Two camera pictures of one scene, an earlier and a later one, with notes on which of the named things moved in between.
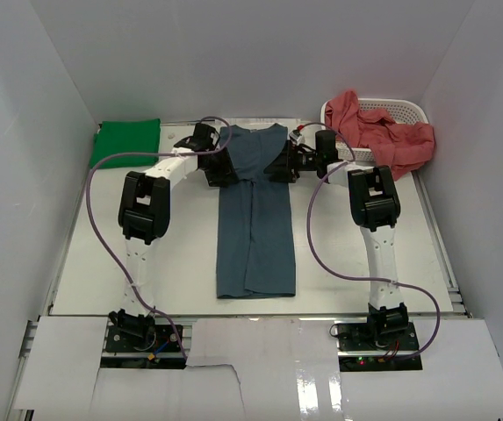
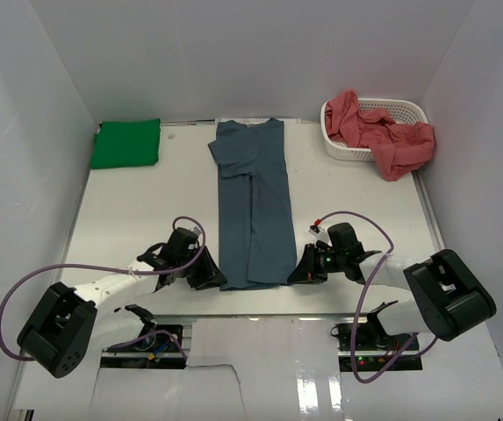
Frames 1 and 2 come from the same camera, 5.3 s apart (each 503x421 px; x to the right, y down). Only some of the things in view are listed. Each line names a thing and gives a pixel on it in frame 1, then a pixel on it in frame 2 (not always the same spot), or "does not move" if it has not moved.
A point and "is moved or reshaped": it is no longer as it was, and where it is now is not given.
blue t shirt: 255,254 is moved or reshaped
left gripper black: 225,170 -> 209,274
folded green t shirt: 121,137 does not move
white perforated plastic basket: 400,111 does not move
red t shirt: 401,146 does not move
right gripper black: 286,166 -> 307,270
